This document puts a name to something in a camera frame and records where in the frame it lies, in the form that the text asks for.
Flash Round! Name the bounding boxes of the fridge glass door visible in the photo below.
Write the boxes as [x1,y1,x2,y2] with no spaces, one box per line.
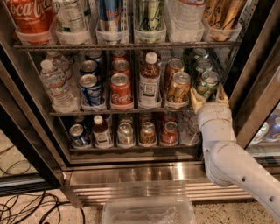
[0,45,64,196]
[226,0,280,175]

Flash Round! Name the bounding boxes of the tea bottle shelf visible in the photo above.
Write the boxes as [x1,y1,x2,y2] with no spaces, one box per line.
[139,52,161,108]
[93,115,112,147]

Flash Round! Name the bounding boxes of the front gold can middle shelf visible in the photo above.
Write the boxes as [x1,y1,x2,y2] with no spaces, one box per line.
[167,72,191,103]

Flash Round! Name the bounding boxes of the gold can top shelf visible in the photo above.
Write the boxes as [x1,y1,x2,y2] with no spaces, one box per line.
[204,0,247,41]

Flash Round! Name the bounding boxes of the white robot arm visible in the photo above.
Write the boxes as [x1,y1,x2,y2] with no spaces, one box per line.
[190,85,280,221]

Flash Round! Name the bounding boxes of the rear gold can middle shelf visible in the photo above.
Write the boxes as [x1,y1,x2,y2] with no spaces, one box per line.
[164,58,184,90]

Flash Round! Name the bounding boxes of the front water bottle middle shelf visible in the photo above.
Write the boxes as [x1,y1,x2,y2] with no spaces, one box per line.
[40,59,80,113]

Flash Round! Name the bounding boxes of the white green can bottom shelf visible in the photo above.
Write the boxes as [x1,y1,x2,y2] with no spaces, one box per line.
[117,122,134,144]

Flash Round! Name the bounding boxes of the red can bottom shelf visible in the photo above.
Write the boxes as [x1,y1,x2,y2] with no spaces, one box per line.
[160,122,179,144]

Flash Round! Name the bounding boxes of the front blue can middle shelf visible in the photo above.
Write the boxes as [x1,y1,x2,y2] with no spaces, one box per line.
[79,74,102,106]

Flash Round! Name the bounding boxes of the white green can top shelf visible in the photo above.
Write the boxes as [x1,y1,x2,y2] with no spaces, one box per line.
[52,0,91,33]

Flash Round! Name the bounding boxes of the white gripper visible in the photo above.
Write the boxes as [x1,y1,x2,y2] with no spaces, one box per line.
[190,84,236,143]

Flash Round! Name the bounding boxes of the tea bottle middle shelf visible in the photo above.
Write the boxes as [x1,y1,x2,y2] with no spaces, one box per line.
[139,52,161,108]

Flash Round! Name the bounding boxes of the rear water bottle middle shelf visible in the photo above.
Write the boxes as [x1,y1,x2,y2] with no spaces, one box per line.
[45,51,72,80]

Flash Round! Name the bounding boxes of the blue silver can top shelf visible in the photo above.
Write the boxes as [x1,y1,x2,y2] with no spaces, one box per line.
[97,0,125,32]

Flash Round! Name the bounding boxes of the right fridge glass door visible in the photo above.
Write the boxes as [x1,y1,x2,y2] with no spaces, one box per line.
[226,0,280,175]

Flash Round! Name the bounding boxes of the tea bottle bottom shelf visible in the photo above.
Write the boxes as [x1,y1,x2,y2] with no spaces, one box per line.
[93,115,112,147]

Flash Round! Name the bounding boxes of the water bottle bottom shelf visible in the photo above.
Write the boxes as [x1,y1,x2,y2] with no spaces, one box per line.
[180,115,200,146]

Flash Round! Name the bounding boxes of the left fridge glass door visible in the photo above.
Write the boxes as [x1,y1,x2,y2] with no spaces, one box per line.
[0,45,64,196]

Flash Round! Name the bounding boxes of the gold can shelf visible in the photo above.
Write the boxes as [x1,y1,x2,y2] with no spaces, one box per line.
[164,58,184,90]
[204,0,247,41]
[167,72,191,103]
[140,122,156,144]

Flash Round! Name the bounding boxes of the stainless steel fridge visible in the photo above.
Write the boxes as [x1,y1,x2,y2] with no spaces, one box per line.
[0,0,279,207]

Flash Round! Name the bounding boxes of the front red cola can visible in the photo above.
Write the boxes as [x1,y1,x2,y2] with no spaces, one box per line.
[110,73,132,105]

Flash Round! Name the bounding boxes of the black floor cables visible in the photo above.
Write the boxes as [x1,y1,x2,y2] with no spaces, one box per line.
[0,143,86,224]

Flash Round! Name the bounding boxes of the clear plastic bin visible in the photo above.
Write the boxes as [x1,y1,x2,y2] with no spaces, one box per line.
[101,196,197,224]

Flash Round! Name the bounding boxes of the white green can shelf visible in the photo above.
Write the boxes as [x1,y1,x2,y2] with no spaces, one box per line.
[52,0,91,33]
[117,122,134,144]

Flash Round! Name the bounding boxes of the gold can bottom shelf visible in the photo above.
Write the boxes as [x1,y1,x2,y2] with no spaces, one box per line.
[140,122,156,144]

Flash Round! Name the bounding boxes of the blue can bottom shelf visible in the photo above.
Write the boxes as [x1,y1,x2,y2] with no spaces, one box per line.
[69,124,89,147]

